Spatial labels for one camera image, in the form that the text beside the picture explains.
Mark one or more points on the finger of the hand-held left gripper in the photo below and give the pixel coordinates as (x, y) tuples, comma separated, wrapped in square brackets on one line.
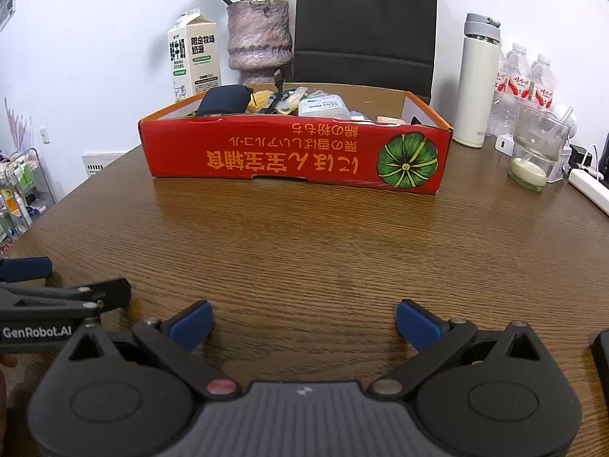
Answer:
[(28, 269), (109, 293)]

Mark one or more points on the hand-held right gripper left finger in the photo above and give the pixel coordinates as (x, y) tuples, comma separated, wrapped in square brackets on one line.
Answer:
[(192, 324)]

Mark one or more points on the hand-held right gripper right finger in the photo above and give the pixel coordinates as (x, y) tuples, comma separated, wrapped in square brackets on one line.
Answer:
[(421, 326)]

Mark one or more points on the red cardboard box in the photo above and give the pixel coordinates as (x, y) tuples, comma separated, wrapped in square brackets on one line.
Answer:
[(295, 157)]

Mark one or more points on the navy blue zip case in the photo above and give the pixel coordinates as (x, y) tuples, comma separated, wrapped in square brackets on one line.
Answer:
[(223, 100)]

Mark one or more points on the yellow and white plush toy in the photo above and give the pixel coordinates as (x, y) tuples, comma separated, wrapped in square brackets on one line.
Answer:
[(260, 102)]

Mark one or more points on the white tissue pack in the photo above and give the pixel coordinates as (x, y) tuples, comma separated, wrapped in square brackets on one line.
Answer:
[(323, 107)]

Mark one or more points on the wooden desktop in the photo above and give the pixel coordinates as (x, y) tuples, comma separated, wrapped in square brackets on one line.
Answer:
[(304, 247)]

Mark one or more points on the metal storage rack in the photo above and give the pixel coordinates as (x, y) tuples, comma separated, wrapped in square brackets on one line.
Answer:
[(24, 190)]

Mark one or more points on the black phone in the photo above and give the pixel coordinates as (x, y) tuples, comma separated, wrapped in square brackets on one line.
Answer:
[(602, 357)]

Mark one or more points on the white charger cube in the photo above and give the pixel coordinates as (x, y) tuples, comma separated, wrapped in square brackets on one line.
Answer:
[(504, 146)]

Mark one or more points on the white plastic container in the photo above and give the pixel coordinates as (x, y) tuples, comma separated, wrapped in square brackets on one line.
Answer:
[(561, 166)]

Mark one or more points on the glass cup with milk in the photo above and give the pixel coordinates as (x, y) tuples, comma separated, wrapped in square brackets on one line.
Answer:
[(537, 147)]

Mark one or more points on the white power strip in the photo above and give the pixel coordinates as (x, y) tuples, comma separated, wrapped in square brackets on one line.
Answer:
[(592, 190)]

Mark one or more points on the black power adapter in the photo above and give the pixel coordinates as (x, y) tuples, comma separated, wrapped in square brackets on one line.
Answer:
[(580, 154)]

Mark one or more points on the white thermos bottle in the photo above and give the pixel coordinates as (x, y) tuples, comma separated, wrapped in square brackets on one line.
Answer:
[(476, 90)]

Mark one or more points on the white milk carton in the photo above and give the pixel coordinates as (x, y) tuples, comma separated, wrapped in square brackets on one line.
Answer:
[(192, 57)]

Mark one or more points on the black cosmetic tube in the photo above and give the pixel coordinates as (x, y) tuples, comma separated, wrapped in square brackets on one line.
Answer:
[(605, 154)]

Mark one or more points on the white round gadget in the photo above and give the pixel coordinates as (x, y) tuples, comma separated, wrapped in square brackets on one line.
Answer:
[(568, 116)]

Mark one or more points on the clear water bottle red label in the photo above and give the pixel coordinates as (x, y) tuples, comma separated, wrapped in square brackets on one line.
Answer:
[(542, 83), (516, 81)]

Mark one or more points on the purple ceramic vase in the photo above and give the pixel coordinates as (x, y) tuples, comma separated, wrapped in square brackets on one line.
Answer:
[(259, 38)]

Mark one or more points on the black paper bag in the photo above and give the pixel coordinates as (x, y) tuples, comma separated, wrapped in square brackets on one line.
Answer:
[(366, 24)]

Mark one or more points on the white wall socket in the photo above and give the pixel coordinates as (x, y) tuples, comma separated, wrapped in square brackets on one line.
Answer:
[(45, 134)]

